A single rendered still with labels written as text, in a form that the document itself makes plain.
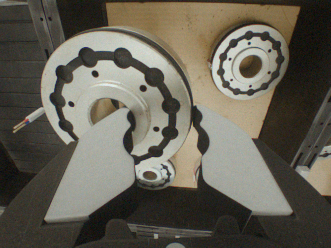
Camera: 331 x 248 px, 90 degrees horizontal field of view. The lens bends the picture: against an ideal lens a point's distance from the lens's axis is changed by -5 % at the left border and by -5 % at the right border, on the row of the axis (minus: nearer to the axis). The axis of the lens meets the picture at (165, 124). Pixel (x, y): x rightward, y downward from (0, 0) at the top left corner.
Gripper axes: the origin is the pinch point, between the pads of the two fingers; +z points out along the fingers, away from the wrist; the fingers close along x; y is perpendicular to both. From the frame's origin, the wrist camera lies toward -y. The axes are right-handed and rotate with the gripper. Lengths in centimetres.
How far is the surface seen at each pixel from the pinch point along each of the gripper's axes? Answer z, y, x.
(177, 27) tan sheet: 17.0, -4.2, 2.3
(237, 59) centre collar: 12.3, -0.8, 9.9
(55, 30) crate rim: 8.6, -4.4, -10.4
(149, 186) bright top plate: 14.7, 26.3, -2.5
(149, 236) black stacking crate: 18, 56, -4
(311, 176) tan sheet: 13.2, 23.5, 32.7
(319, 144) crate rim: 4.8, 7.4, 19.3
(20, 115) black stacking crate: 21.2, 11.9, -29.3
